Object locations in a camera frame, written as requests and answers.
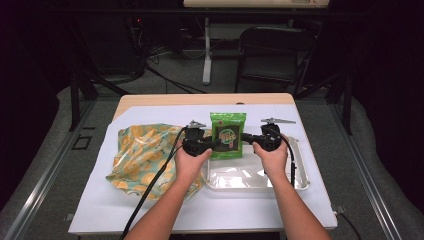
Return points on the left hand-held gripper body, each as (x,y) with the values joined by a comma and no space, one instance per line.
(195,146)

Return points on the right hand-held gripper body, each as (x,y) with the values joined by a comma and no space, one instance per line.
(271,138)

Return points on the green seaweed snack packet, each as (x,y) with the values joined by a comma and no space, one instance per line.
(230,123)

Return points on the white plastic tray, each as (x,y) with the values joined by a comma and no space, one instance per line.
(246,176)

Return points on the person's left hand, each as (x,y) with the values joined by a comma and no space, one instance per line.
(190,168)

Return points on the person's right hand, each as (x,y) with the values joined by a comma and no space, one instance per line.
(275,161)

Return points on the white table mat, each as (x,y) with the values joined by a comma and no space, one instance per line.
(160,115)

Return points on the black folding chair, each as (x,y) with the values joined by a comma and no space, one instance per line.
(273,60)

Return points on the white desk leg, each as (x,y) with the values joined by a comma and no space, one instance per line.
(207,50)

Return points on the light desk top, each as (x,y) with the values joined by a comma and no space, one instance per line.
(253,3)

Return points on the black stand frame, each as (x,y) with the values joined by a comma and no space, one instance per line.
(75,100)
(348,103)

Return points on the metal floor rail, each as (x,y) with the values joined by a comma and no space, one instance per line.
(363,170)
(50,173)

